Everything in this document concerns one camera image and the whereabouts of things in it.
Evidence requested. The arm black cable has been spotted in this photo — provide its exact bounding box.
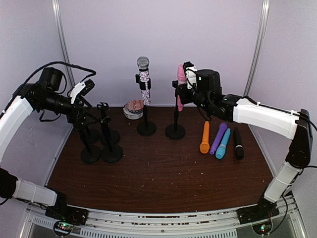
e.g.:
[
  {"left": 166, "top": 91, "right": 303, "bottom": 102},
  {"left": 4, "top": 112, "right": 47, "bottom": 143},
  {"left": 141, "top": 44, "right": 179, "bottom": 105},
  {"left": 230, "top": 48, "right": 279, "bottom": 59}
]
[
  {"left": 267, "top": 114, "right": 317, "bottom": 234},
  {"left": 12, "top": 60, "right": 97, "bottom": 100}
]

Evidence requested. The right aluminium frame post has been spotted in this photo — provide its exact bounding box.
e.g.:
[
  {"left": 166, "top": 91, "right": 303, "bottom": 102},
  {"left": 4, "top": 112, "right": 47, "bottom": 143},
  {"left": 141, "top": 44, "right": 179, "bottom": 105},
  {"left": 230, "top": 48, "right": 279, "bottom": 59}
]
[{"left": 243, "top": 0, "right": 270, "bottom": 97}]

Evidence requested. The rhinestone microphone's black stand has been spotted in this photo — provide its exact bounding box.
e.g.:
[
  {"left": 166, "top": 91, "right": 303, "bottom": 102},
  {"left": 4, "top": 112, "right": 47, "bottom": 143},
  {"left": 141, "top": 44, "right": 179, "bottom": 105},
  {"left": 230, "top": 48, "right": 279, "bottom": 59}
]
[{"left": 134, "top": 73, "right": 157, "bottom": 136}]

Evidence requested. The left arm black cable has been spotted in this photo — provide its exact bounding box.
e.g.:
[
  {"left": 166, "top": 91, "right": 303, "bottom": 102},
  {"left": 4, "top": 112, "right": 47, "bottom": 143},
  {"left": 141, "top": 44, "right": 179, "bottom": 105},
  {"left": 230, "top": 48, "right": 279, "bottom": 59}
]
[{"left": 12, "top": 60, "right": 97, "bottom": 100}]

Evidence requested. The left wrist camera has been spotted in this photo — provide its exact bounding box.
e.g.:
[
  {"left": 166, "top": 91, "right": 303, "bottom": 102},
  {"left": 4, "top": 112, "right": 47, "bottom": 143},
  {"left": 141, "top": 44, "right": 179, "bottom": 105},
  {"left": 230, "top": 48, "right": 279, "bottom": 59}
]
[{"left": 69, "top": 79, "right": 95, "bottom": 104}]

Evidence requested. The orange microphone's black stand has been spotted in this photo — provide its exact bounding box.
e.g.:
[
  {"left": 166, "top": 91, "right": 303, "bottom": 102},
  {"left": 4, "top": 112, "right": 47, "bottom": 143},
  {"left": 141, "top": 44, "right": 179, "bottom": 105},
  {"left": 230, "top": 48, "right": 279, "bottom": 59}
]
[{"left": 99, "top": 116, "right": 124, "bottom": 164}]

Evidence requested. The purple microphone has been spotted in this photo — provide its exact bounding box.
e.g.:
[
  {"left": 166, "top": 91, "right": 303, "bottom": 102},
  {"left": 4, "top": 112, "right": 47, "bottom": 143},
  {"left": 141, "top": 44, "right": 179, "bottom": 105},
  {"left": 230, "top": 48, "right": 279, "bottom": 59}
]
[{"left": 209, "top": 122, "right": 228, "bottom": 155}]

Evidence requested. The silver rhinestone microphone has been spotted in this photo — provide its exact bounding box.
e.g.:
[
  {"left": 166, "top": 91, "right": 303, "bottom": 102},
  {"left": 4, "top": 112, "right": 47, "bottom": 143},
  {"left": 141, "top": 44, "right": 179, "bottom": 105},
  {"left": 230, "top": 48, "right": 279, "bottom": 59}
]
[{"left": 136, "top": 56, "right": 151, "bottom": 106}]

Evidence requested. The pink microphone's black stand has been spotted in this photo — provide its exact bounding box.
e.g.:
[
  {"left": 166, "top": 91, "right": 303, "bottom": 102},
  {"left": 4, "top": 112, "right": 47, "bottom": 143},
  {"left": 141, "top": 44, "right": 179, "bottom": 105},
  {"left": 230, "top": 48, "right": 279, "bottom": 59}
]
[{"left": 165, "top": 80, "right": 186, "bottom": 140}]

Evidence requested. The aluminium frame post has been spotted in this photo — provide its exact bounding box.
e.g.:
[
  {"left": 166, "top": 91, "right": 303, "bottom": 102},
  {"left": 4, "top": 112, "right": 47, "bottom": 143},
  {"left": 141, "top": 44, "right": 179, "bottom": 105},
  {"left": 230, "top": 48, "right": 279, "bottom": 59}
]
[
  {"left": 243, "top": 0, "right": 270, "bottom": 97},
  {"left": 51, "top": 0, "right": 75, "bottom": 87}
]

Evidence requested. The blue microphone's black stand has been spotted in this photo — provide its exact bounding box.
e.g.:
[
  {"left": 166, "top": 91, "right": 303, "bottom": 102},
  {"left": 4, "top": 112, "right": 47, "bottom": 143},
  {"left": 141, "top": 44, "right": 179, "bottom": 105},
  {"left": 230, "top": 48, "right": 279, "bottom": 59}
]
[{"left": 97, "top": 102, "right": 120, "bottom": 146}]

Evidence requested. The purple microphone's black stand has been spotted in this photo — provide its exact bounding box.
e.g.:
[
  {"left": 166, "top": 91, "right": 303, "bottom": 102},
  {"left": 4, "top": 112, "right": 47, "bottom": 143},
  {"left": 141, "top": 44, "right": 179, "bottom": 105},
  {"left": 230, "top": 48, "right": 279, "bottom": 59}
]
[{"left": 83, "top": 126, "right": 100, "bottom": 144}]

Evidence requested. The front aluminium rail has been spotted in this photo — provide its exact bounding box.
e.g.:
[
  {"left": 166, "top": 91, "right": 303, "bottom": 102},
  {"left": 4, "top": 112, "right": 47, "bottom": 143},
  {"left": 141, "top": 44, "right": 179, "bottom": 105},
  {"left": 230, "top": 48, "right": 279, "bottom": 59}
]
[{"left": 24, "top": 193, "right": 305, "bottom": 238}]

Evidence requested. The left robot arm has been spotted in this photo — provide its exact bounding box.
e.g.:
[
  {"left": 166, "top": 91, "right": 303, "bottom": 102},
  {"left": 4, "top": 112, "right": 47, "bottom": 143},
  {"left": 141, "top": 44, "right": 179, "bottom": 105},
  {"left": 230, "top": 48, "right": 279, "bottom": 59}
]
[{"left": 0, "top": 66, "right": 96, "bottom": 220}]

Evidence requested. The blue microphone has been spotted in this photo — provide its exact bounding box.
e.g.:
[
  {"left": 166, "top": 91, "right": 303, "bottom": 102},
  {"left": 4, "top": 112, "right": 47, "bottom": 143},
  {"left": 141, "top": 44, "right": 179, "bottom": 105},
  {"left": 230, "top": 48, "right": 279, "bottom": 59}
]
[{"left": 215, "top": 128, "right": 231, "bottom": 159}]

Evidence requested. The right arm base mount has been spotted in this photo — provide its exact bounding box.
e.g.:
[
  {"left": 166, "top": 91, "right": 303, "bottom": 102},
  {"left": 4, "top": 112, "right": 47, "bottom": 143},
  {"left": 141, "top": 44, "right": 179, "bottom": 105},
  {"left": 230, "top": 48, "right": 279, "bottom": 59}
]
[{"left": 237, "top": 205, "right": 280, "bottom": 236}]

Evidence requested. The left aluminium frame post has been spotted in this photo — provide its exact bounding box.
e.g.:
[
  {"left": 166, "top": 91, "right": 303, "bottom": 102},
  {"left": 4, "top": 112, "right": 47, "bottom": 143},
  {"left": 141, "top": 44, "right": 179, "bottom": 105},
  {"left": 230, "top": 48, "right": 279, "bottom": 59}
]
[{"left": 51, "top": 0, "right": 75, "bottom": 87}]

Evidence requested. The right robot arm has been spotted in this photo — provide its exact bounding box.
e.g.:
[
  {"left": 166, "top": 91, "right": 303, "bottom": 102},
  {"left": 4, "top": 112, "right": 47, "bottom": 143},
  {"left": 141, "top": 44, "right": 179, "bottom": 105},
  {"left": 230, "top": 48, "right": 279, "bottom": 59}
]
[{"left": 176, "top": 65, "right": 313, "bottom": 219}]

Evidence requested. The pink microphone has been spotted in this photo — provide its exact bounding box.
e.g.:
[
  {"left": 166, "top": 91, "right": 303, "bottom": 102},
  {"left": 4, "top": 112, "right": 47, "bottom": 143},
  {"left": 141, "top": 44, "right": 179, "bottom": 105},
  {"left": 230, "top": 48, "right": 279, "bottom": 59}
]
[{"left": 177, "top": 64, "right": 186, "bottom": 112}]

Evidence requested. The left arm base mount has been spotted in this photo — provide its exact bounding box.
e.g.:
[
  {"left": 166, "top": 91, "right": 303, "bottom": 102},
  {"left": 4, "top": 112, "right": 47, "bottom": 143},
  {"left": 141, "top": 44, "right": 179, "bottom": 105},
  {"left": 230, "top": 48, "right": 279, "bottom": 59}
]
[{"left": 45, "top": 207, "right": 89, "bottom": 238}]

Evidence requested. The black microphone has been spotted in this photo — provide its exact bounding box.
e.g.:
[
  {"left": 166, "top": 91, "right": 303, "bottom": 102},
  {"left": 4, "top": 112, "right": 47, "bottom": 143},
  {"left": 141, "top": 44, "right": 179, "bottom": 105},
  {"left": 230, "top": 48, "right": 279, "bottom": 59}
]
[{"left": 234, "top": 127, "right": 244, "bottom": 160}]

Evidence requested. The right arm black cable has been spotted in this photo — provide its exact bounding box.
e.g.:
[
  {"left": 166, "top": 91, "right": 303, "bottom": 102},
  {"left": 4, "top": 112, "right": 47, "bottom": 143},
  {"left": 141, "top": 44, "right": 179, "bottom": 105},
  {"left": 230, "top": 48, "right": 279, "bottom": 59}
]
[{"left": 267, "top": 114, "right": 317, "bottom": 234}]

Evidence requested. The orange microphone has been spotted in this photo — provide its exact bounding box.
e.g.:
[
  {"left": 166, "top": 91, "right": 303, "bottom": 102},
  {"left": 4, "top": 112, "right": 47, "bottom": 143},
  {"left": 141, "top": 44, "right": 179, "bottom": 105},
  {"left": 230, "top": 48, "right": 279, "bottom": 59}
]
[{"left": 199, "top": 121, "right": 210, "bottom": 154}]

